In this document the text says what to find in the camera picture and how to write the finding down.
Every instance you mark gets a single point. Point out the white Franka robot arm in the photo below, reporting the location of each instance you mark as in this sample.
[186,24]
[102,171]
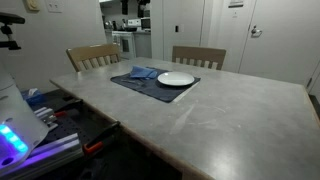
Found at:
[16,110]

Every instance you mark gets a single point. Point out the white round plate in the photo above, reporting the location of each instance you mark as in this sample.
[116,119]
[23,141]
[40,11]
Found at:
[175,79]

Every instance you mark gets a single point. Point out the dark blue woven placemat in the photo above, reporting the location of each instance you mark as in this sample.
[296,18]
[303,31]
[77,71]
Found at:
[156,90]

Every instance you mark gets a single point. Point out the light wooden dining chair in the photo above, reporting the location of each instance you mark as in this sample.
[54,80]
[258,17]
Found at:
[200,52]

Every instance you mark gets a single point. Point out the microwave oven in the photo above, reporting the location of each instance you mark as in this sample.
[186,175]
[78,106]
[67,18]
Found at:
[145,24]

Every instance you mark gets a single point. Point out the white kitchen stove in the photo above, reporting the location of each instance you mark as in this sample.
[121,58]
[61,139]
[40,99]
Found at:
[116,36]

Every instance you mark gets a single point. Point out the near wooden chair back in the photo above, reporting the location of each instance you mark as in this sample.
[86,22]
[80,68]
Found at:
[93,51]

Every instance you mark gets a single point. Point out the dark countertop appliance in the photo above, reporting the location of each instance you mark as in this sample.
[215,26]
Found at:
[114,25]

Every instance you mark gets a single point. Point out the dark hanging kitchen item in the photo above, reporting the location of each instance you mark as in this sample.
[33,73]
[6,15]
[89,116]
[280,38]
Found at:
[143,6]
[124,6]

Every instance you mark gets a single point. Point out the black perforated breadboard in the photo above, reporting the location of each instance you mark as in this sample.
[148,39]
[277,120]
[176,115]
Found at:
[71,128]

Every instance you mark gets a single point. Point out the blue tissue box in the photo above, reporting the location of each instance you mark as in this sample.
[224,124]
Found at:
[35,99]

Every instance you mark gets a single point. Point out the beige round thermostat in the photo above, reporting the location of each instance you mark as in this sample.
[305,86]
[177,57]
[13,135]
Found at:
[32,4]

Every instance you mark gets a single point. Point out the black and white wall switch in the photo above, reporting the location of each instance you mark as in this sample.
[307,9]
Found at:
[177,28]

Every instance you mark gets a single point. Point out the small white wall plate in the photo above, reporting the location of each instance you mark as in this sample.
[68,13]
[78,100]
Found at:
[235,14]

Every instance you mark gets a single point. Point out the wall sign with dark bar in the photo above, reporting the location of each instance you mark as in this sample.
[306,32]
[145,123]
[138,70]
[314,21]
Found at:
[236,4]

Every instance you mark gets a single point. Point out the silver metal bracket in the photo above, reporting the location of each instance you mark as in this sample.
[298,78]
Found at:
[45,115]

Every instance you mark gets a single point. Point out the white double light switch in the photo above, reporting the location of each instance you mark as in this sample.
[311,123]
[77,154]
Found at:
[54,5]

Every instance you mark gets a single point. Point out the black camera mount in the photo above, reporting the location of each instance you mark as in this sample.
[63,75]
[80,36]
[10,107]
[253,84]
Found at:
[11,18]

